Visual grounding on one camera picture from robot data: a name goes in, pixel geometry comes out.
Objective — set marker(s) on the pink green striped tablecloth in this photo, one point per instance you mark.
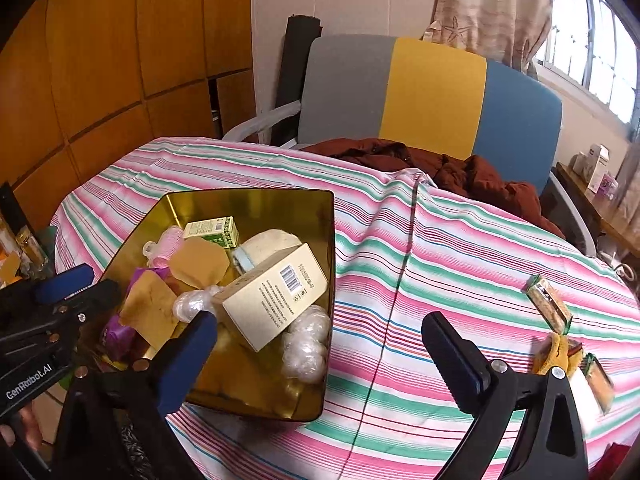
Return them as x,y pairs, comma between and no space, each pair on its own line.
450,260

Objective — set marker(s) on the pink hair roller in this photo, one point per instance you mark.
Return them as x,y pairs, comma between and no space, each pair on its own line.
165,250

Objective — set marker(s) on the small pink purple package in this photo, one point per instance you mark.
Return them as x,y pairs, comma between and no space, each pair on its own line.
609,186

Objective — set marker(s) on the yellow knitted item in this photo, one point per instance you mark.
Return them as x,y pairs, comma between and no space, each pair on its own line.
555,352

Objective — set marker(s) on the small plastic white bundle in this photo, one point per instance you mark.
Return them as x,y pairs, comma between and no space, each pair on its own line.
195,305

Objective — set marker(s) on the beige side curtain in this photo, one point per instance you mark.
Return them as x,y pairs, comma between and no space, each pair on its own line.
627,180

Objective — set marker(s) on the small white box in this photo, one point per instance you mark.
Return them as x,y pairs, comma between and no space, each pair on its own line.
597,165

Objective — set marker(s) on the wooden side table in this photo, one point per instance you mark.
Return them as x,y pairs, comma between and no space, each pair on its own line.
600,215

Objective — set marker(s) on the large plastic white bundle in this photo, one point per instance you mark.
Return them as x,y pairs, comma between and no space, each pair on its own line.
305,345

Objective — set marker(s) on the purple foil packet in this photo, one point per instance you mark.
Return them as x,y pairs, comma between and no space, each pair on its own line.
117,335

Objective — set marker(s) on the orange wooden wardrobe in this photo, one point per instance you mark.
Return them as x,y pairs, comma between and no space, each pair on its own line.
125,50

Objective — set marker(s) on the rounded tan pad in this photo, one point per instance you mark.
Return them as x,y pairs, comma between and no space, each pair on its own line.
197,260

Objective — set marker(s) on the person's left hand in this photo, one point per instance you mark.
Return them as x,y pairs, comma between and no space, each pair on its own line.
27,430

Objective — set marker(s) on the glass bottle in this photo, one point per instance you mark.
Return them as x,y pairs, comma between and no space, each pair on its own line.
32,252

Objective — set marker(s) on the brown jacket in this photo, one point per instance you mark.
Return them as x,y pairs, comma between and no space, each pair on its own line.
480,175

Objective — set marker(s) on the gold metal tin box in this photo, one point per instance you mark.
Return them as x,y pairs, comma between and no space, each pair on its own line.
240,390

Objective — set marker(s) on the grey yellow blue chair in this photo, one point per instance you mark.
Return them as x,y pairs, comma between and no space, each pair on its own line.
430,90

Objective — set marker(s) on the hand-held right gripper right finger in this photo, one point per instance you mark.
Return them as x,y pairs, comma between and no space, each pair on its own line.
450,360

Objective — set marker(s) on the small green box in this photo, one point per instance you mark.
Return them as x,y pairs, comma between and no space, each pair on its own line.
210,230

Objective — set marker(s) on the beige cardboard box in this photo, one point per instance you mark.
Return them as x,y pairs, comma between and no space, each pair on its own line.
270,300

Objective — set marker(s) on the beige starfish print curtain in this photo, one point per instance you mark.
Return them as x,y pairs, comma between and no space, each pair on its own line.
490,5

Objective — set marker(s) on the green edged snack packet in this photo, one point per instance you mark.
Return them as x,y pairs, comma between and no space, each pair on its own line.
547,300
597,385

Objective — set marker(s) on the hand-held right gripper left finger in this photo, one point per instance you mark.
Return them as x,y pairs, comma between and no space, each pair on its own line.
190,360

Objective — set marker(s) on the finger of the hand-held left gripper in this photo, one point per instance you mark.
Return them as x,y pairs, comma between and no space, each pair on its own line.
95,297
65,280

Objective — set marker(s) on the barred window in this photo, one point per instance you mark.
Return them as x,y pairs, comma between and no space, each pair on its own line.
600,35

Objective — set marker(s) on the square tan paper pad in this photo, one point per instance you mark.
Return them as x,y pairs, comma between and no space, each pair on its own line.
147,305

